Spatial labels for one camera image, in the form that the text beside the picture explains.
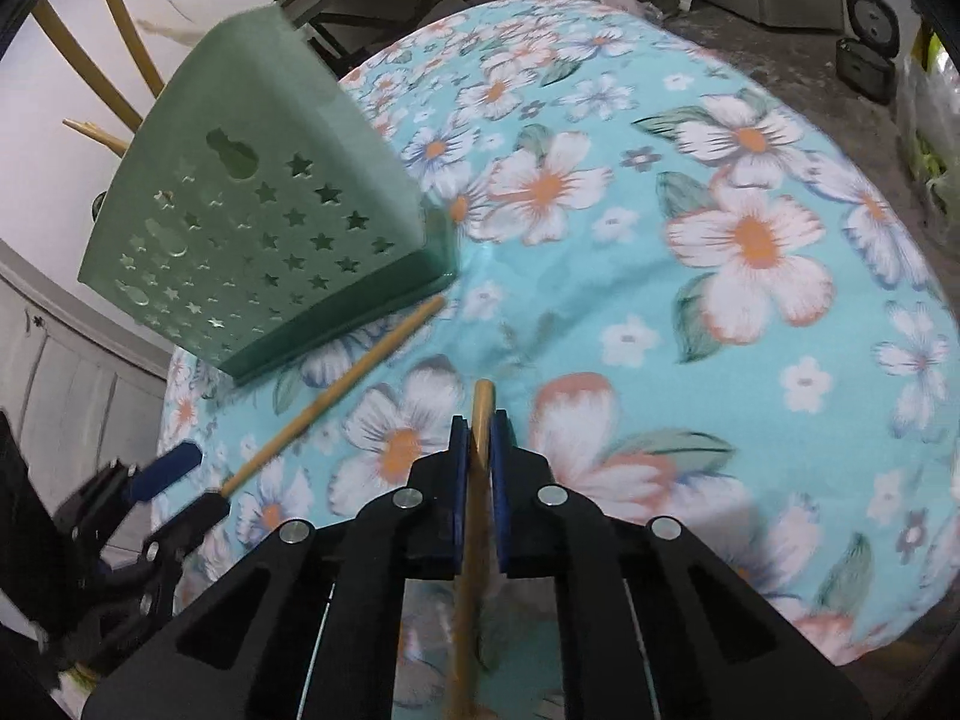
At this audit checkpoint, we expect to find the white panelled door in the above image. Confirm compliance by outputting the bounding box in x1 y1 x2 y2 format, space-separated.
0 240 175 496

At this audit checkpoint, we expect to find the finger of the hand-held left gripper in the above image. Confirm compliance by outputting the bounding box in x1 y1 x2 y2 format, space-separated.
124 441 202 503
142 493 232 593

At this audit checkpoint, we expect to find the plastic bag of greens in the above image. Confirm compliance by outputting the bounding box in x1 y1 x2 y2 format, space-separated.
896 22 960 226

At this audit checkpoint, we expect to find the green plastic utensil holder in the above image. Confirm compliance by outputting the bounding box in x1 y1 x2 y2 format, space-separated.
77 6 460 382

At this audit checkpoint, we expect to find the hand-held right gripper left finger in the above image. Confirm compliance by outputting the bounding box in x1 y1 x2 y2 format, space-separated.
81 416 475 720

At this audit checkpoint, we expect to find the floral blue blanket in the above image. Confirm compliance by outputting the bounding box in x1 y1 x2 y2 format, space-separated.
150 0 960 720

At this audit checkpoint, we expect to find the white round appliance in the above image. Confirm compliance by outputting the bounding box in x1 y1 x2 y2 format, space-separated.
844 0 899 59

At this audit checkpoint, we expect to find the tapered bamboo chopstick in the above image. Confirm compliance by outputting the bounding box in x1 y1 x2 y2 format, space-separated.
31 0 143 132
446 380 496 720
62 118 130 155
94 0 164 98
220 296 447 497

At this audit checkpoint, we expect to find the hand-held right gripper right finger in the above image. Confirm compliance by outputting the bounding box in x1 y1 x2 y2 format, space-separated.
486 409 877 720

